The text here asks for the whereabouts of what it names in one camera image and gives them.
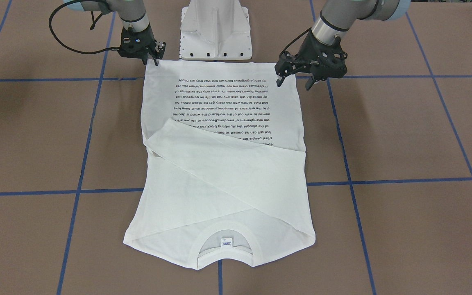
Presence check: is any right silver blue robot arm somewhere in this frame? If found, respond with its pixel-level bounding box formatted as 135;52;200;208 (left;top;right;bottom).
49;0;165;66

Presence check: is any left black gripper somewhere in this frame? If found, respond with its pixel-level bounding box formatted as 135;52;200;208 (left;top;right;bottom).
275;31;348;91

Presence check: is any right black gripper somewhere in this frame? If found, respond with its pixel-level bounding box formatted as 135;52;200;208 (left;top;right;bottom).
119;25;166;66

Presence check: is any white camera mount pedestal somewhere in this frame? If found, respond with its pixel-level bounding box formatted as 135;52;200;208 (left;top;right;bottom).
179;0;253;61

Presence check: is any white long-sleeve printed shirt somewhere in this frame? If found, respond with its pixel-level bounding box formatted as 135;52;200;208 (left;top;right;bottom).
123;60;316;270

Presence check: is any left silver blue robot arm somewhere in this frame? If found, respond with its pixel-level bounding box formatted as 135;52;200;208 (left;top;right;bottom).
274;0;411;90

